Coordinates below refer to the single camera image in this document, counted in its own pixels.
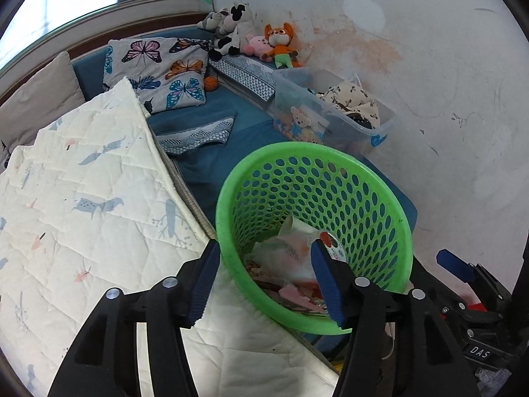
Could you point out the pink snack packet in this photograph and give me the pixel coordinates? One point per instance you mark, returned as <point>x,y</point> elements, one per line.
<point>293,293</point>

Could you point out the teddy bear print bag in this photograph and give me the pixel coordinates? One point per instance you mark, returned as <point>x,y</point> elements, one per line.
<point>299,124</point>

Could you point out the pink plush toy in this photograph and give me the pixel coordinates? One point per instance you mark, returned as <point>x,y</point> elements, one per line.
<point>256,46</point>

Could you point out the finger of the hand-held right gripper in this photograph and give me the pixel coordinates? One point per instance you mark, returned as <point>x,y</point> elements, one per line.
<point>454,262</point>
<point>444,293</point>

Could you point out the orange fox plush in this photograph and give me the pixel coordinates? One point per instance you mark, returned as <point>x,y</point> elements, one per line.
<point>281,45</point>

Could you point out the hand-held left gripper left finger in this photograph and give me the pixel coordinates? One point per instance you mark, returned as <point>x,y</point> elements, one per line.
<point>204,285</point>

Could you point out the beige cushion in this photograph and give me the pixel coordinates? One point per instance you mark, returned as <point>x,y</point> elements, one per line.
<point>37,95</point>

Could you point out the folded grey patterned cloth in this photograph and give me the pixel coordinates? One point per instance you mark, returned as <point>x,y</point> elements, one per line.
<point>198,134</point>

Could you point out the blue sofa bed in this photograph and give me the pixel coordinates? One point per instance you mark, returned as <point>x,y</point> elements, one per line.
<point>248,132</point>

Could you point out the small butterfly print pillow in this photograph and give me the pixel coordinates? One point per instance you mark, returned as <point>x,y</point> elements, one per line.
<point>184,89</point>

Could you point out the black white cow plush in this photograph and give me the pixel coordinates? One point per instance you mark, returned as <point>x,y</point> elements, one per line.
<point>233,25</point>

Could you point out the cream patterned cloth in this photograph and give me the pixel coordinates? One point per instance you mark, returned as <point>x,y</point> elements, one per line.
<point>355,103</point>

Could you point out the small orange basketball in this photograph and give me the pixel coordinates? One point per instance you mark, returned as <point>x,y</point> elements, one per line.
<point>210,83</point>

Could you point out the clear plastic storage box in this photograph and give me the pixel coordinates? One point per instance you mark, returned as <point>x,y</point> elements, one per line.
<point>376,138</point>

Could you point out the red white printed lid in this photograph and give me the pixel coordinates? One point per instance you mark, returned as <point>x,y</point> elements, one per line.
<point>285,252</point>

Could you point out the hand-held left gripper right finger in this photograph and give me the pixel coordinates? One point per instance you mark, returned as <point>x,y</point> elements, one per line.
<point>326,285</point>

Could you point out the blue white patterned mat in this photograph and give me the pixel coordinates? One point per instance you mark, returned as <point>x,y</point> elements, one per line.
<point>248,76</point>

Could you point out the white quilted blanket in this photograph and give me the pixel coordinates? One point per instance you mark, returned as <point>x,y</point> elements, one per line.
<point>82,215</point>

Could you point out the large butterfly print pillow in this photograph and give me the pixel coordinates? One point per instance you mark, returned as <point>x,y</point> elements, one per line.
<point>142,51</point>

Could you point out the green plastic basket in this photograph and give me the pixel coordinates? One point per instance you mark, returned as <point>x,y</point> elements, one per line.
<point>289,173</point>

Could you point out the grey plush toy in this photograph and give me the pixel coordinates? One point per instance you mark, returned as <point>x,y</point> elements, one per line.
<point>208,20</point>

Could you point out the window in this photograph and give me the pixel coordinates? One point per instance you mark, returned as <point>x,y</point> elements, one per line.
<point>82,4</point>

